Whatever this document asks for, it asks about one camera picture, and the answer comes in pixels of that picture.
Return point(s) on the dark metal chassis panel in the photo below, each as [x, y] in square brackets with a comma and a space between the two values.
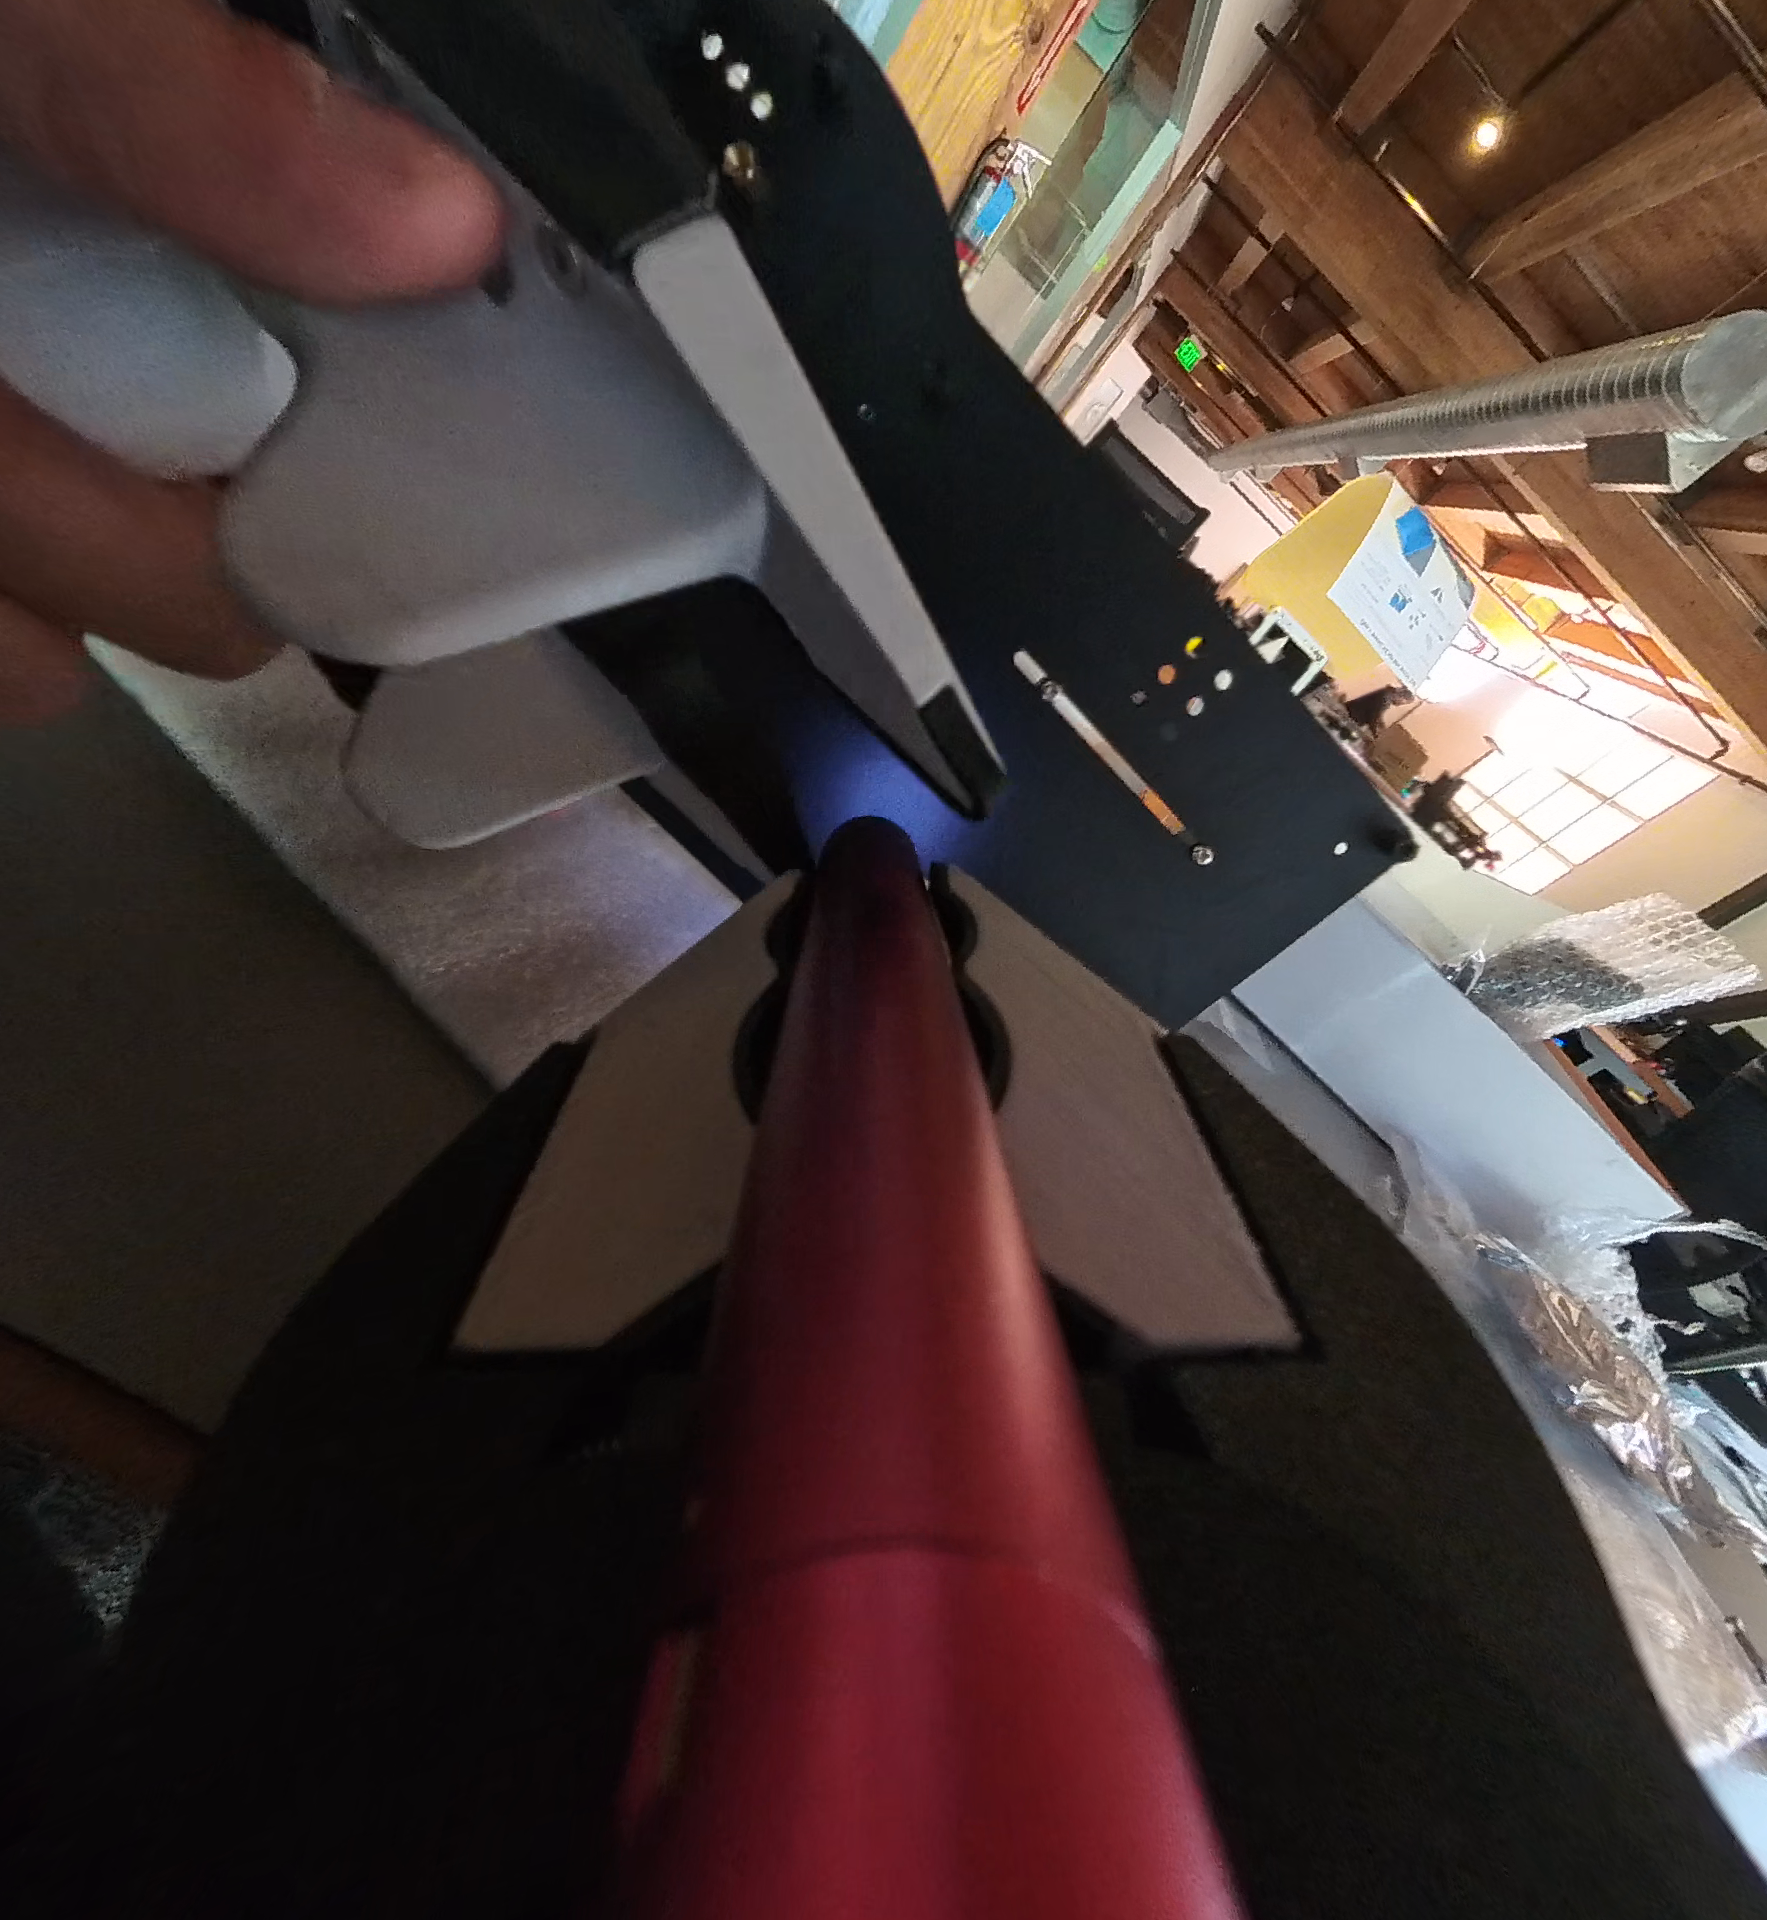
[1064, 570]

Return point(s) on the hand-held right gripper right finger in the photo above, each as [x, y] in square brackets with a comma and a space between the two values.
[1137, 1186]

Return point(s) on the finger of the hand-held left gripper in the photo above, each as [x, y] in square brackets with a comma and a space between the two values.
[822, 526]

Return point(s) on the clear plastic wrap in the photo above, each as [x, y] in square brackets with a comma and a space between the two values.
[1604, 1379]

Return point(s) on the person's left hand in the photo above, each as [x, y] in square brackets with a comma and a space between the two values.
[224, 136]

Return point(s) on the black monitor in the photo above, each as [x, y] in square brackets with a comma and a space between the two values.
[1154, 488]

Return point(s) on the silver air duct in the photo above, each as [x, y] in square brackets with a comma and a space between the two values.
[1500, 399]

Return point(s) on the plywood wall board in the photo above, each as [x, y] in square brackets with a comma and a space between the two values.
[974, 62]

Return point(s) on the white foam sheet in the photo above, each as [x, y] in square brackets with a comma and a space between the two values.
[450, 929]

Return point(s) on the black office chair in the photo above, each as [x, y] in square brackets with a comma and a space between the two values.
[1754, 1155]

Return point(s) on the red electric screwdriver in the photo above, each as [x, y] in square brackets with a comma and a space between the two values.
[883, 1352]

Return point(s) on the bright paned window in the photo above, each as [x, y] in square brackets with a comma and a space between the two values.
[1589, 780]

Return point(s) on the red fire extinguisher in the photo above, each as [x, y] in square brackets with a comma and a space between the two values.
[992, 211]

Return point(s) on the bubble wrap roll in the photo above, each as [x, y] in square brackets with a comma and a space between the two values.
[1604, 959]

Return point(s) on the green exit sign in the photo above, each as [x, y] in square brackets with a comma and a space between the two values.
[1188, 354]

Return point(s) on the ceiling spot lamp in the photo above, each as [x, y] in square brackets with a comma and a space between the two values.
[1488, 133]

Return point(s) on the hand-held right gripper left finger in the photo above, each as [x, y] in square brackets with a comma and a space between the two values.
[628, 1169]

